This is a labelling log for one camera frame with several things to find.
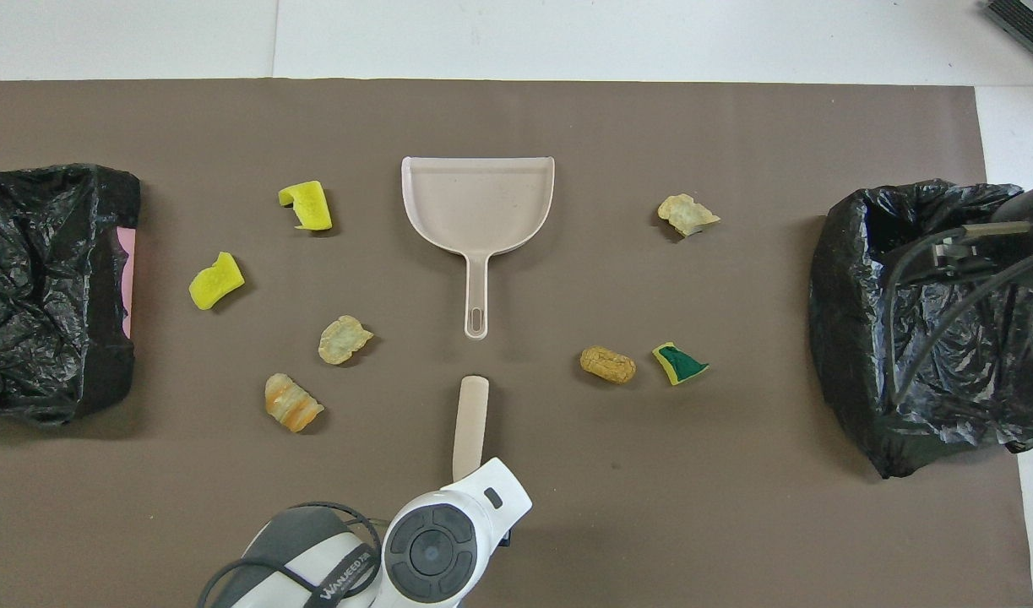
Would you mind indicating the beige plastic dustpan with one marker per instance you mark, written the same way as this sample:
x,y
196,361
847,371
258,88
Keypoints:
x,y
478,203

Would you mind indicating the brown bread roll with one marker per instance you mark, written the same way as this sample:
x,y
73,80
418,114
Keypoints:
x,y
607,365

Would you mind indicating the beige hand brush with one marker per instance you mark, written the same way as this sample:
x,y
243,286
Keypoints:
x,y
470,422

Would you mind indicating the pale chip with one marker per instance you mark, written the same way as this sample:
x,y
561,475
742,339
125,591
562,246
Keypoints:
x,y
344,339
687,214

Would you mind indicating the green and yellow sponge piece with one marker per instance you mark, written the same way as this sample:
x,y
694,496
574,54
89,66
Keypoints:
x,y
683,365

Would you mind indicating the striped orange bread piece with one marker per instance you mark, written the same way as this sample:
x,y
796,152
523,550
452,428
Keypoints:
x,y
292,404

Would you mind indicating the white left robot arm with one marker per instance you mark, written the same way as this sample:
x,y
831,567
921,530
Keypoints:
x,y
432,549

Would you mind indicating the black bag lined pink bin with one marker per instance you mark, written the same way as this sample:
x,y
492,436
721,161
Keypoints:
x,y
43,295

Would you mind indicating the brown table mat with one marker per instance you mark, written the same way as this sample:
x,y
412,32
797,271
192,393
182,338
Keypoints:
x,y
516,118

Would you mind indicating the dark grey ridged device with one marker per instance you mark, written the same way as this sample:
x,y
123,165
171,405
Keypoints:
x,y
1027,25

